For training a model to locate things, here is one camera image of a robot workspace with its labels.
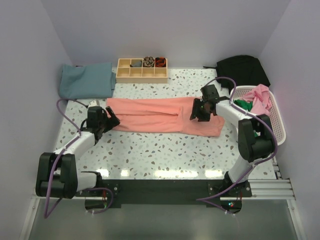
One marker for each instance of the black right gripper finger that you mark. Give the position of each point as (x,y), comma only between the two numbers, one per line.
(204,118)
(195,109)

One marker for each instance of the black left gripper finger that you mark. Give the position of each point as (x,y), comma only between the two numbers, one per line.
(110,125)
(111,116)

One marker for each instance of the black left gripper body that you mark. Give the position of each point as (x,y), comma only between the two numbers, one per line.
(105,123)

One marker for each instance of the white plastic laundry basket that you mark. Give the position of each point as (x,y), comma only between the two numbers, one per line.
(275,115)

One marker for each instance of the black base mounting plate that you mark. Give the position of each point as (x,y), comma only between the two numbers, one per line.
(151,192)

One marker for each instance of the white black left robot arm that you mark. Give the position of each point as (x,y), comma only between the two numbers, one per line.
(57,174)

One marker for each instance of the brown patterned rolled sock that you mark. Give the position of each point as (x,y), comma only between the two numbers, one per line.
(148,62)

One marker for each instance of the wooden compartment tray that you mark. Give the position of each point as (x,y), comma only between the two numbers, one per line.
(140,75)

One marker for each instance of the black folded garment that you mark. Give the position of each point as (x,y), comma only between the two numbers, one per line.
(245,70)

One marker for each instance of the grey rolled sock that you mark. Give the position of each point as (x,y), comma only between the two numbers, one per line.
(136,63)

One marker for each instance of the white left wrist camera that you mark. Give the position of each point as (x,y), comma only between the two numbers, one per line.
(94,103)

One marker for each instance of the light pink t shirt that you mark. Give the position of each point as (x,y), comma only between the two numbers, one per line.
(260,98)

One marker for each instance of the orange black rolled sock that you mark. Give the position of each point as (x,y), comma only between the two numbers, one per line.
(160,62)

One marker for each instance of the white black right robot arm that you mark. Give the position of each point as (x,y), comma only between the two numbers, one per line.
(256,140)

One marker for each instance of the green t shirt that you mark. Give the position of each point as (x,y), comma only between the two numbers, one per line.
(247,106)

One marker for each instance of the salmon pink t shirt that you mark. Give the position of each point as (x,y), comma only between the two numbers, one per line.
(162,115)

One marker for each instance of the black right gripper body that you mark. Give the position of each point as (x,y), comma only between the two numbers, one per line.
(203,110)

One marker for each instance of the folded teal t shirt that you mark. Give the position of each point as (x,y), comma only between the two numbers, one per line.
(95,81)

